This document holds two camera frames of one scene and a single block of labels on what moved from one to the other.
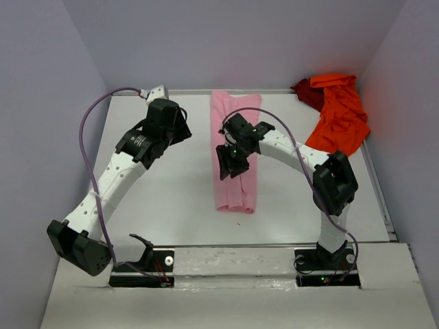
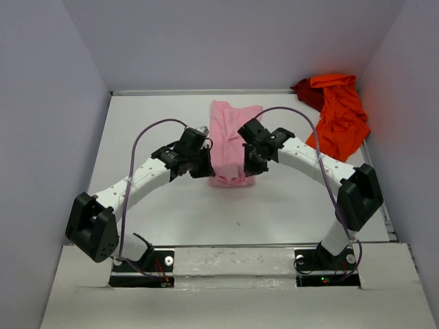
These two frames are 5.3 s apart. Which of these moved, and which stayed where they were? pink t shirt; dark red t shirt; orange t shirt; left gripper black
Moved: left gripper black; pink t shirt
Stayed: dark red t shirt; orange t shirt
